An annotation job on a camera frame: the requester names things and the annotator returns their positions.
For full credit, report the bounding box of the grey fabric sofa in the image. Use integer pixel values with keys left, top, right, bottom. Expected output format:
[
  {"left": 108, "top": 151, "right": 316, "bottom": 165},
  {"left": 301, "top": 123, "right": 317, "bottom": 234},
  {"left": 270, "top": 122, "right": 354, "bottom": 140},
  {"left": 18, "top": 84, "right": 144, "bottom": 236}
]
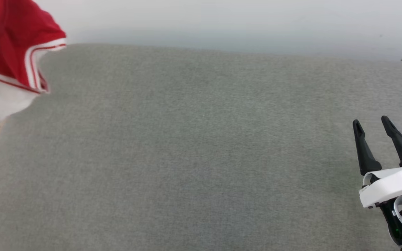
[{"left": 0, "top": 43, "right": 402, "bottom": 251}]

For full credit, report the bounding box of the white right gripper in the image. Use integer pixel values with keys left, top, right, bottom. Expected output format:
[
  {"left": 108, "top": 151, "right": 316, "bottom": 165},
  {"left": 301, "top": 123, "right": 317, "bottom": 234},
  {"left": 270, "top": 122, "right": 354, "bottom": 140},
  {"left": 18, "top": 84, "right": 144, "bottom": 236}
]
[{"left": 353, "top": 115, "right": 402, "bottom": 250}]

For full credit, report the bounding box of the red and white garment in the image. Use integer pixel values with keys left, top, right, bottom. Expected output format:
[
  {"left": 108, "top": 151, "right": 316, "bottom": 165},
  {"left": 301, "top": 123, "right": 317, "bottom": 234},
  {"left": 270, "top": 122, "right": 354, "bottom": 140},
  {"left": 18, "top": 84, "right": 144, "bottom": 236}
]
[{"left": 0, "top": 0, "right": 67, "bottom": 129}]

